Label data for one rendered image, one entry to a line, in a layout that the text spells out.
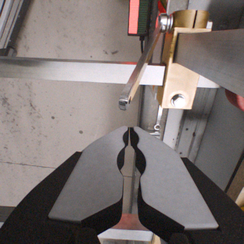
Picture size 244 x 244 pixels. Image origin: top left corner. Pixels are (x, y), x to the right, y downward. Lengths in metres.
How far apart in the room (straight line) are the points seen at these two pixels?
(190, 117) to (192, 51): 0.41
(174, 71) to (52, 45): 1.03
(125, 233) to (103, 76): 0.27
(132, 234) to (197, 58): 0.29
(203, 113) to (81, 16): 0.88
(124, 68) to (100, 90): 0.93
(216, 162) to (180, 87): 0.35
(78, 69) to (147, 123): 0.28
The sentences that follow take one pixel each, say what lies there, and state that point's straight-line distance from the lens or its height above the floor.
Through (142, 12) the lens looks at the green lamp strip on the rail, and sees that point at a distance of 0.42.
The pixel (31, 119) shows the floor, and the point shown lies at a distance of 1.47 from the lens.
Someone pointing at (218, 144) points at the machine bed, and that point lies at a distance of 0.56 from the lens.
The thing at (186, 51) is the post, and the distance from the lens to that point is 0.21.
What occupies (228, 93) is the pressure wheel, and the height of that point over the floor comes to 0.88.
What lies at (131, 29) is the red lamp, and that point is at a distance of 0.42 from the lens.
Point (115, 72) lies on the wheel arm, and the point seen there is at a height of 0.86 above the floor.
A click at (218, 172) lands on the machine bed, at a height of 0.76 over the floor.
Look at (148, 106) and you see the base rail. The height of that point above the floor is 0.70.
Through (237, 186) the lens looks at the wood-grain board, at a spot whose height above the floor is 0.89.
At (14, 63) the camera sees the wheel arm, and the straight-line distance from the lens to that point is 0.31.
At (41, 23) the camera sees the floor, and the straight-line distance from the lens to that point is 1.24.
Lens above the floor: 1.12
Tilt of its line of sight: 62 degrees down
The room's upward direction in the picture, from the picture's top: 175 degrees counter-clockwise
